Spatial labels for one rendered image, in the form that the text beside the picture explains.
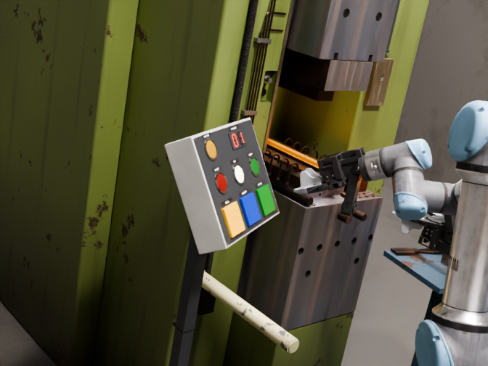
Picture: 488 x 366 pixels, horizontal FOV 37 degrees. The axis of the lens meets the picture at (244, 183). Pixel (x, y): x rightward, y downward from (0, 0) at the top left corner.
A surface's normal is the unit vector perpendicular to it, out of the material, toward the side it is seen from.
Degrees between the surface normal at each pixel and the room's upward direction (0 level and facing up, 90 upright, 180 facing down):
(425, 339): 97
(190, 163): 90
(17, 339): 0
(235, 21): 90
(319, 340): 90
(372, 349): 0
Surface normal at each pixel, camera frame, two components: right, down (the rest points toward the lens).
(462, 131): -0.95, -0.25
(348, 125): -0.76, 0.07
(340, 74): 0.63, 0.35
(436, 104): -0.92, -0.04
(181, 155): -0.42, 0.22
